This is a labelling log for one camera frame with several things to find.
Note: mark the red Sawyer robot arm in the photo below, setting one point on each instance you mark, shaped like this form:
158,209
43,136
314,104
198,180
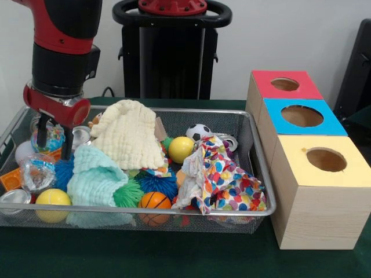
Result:
63,29

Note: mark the large polka dot cloth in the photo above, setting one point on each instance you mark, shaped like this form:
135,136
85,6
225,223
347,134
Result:
232,188

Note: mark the wooden three-hole box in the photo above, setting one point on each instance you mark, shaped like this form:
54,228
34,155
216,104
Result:
319,217

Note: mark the small polka dot cloth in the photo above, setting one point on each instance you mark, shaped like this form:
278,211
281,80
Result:
214,144

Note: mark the orange toy basketball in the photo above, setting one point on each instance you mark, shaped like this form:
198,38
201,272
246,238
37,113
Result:
155,201

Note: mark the silver drink can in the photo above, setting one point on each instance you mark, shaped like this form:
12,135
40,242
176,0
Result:
81,136
14,198

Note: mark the dark green side-table cloth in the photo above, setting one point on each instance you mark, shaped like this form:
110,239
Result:
362,114

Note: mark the yellow foam ball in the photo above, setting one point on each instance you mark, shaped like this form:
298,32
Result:
53,198
181,149

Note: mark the black flat panel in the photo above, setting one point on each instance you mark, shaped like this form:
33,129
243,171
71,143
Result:
356,72

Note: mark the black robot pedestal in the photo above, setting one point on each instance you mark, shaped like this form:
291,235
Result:
174,58

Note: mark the cream waffle cloth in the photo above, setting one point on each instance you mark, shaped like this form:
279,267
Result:
127,139

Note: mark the blue spiky ball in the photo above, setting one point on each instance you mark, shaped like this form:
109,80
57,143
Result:
158,185
63,173

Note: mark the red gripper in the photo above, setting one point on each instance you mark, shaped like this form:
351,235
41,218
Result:
58,113

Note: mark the orange plastic grid tray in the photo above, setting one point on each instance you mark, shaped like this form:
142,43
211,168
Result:
11,179

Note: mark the small soccer ball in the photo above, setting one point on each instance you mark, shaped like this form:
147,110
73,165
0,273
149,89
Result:
198,131

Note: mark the mint green waffle cloth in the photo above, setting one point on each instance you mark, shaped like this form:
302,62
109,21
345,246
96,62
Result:
95,179

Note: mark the shallow silver mesh bin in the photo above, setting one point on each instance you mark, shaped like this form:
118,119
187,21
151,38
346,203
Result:
179,224

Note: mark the dark green tablecloth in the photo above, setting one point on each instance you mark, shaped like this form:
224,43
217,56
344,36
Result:
145,255

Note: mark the clear plastic packet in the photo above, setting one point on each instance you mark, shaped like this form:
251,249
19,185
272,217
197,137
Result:
37,173

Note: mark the blue globe ball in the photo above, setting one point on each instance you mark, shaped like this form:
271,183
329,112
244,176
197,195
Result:
55,139

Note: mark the green spiky ball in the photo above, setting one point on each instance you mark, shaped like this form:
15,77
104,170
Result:
129,197

